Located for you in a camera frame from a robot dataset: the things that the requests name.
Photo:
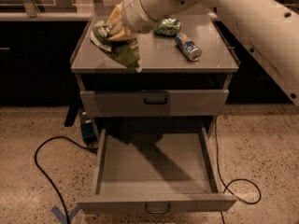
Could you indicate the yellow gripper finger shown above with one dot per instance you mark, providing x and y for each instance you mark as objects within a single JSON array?
[
  {"x": 119, "y": 32},
  {"x": 115, "y": 18}
]

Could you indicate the small green snack bag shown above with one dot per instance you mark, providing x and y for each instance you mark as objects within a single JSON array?
[{"x": 168, "y": 27}]

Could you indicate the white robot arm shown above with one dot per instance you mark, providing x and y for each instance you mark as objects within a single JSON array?
[{"x": 267, "y": 29}]

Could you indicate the blue power adapter box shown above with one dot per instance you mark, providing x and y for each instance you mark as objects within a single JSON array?
[{"x": 87, "y": 131}]

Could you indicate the grey drawer cabinet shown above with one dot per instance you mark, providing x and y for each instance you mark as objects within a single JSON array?
[{"x": 164, "y": 67}]

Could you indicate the blue soda can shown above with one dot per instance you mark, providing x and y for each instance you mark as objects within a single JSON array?
[{"x": 187, "y": 47}]

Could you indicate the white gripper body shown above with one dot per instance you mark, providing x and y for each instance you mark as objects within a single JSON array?
[{"x": 130, "y": 15}]

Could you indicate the white counter rail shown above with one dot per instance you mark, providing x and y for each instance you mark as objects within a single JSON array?
[{"x": 55, "y": 16}]

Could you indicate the open grey middle drawer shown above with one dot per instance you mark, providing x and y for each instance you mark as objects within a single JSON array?
[{"x": 155, "y": 174}]

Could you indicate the blue tape cross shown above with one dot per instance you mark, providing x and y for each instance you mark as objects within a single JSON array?
[{"x": 63, "y": 219}]

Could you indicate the closed grey top drawer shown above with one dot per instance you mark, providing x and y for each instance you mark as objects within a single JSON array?
[{"x": 171, "y": 103}]

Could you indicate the green jalapeno chip bag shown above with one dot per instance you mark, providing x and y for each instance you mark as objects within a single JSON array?
[{"x": 125, "y": 53}]

